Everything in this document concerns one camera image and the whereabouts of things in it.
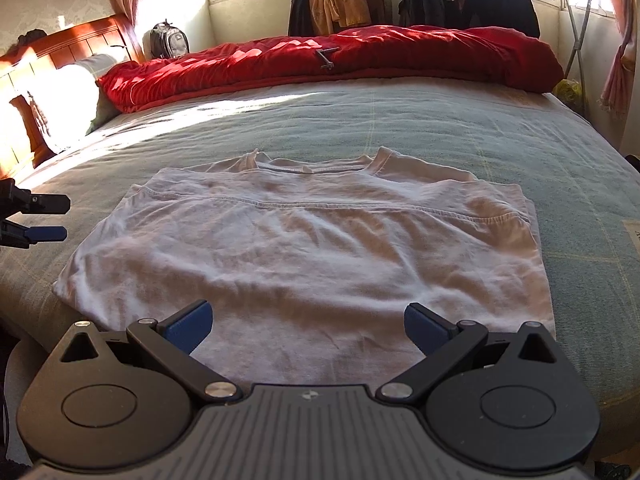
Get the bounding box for black draped garment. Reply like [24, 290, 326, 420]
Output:
[289, 0, 315, 37]

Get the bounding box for wooden headboard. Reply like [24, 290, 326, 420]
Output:
[0, 14, 146, 181]

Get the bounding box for white pillow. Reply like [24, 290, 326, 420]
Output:
[20, 52, 126, 153]

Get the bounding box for red quilt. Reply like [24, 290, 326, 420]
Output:
[96, 25, 565, 113]

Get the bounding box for black coat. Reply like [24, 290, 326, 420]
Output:
[460, 0, 542, 40]

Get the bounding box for grey black backpack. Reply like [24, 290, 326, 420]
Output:
[149, 21, 191, 60]

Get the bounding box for white printed t-shirt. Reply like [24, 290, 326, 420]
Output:
[51, 146, 557, 388]

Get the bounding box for yellow plastic bag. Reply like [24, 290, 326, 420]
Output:
[554, 79, 587, 113]

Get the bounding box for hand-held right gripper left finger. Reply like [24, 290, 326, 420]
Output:
[59, 298, 240, 405]

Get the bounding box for metal clothes drying rack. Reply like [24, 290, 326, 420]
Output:
[397, 0, 596, 91]

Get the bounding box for small metal clamp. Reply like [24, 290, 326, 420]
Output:
[314, 46, 341, 73]

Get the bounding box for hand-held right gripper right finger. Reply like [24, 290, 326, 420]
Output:
[375, 300, 558, 405]

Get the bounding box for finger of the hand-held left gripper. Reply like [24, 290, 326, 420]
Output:
[14, 193, 71, 217]
[0, 220, 68, 250]

